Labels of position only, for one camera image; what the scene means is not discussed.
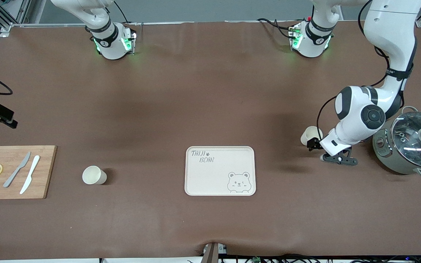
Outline white IKEA cup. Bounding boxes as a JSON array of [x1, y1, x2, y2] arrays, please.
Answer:
[[300, 126, 323, 146], [82, 165, 107, 185]]

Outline cream bear print tray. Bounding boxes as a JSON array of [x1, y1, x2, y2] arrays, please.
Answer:
[[185, 146, 257, 197]]

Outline grey-green cooking pot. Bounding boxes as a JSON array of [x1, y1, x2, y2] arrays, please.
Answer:
[[372, 106, 421, 179]]

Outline grey plastic knife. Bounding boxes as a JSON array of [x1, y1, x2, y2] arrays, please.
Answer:
[[3, 151, 31, 188]]

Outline white plastic knife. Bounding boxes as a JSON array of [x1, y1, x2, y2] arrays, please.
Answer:
[[19, 155, 41, 195]]

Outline wooden cutting board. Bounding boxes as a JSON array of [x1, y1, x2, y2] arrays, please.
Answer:
[[0, 145, 57, 200]]

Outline glass pot lid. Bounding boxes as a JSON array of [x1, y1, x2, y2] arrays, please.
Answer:
[[391, 111, 421, 169]]

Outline brown table mat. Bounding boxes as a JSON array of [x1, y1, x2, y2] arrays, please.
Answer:
[[0, 20, 421, 261]]

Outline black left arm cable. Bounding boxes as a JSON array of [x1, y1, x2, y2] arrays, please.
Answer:
[[316, 0, 418, 138]]

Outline black base cables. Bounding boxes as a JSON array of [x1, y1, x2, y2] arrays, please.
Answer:
[[257, 17, 297, 39]]

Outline camera mount post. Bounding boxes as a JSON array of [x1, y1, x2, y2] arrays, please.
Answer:
[[202, 242, 228, 263]]

